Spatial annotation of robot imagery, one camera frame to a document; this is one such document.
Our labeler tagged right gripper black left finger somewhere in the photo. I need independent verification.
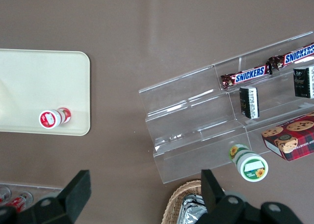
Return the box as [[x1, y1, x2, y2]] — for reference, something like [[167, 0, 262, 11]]
[[14, 169, 92, 224]]

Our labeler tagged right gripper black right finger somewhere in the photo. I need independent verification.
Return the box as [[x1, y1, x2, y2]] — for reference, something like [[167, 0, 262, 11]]
[[198, 169, 246, 224]]

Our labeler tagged silver foil tray stack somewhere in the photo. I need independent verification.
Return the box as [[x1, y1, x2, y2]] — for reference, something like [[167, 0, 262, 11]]
[[180, 194, 209, 224]]

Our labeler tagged light oval wicker basket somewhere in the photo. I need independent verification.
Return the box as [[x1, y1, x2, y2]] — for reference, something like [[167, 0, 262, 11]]
[[163, 179, 226, 224]]

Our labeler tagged beige plastic tray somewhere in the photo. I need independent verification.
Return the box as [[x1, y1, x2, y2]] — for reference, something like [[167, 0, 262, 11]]
[[0, 49, 91, 137]]

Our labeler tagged clear acrylic bottle rack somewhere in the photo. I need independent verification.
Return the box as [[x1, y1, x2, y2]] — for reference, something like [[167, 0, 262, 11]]
[[0, 181, 63, 210]]

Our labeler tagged green sunflower yogurt bottle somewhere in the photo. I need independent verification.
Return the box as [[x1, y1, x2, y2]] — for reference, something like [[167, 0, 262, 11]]
[[229, 143, 269, 182]]

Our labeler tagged red cola bottle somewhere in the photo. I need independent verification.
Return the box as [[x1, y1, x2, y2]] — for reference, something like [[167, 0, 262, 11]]
[[4, 191, 34, 212], [0, 186, 12, 205]]

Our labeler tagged clear acrylic stepped display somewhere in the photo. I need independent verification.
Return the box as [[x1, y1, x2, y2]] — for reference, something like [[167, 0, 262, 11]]
[[138, 31, 314, 185]]

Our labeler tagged red yogurt drink bottle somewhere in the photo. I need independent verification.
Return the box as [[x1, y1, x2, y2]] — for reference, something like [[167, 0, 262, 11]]
[[38, 107, 72, 130]]

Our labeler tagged small black chocolate box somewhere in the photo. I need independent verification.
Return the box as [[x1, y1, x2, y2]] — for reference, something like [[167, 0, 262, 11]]
[[239, 85, 260, 119], [293, 66, 314, 99]]

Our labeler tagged red plaid cookie box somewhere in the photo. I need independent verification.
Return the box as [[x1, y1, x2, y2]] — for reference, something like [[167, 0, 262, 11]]
[[261, 111, 314, 162]]

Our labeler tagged Snickers chocolate bar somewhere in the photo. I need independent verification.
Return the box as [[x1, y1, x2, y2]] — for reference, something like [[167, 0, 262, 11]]
[[268, 42, 314, 71], [220, 64, 273, 91]]

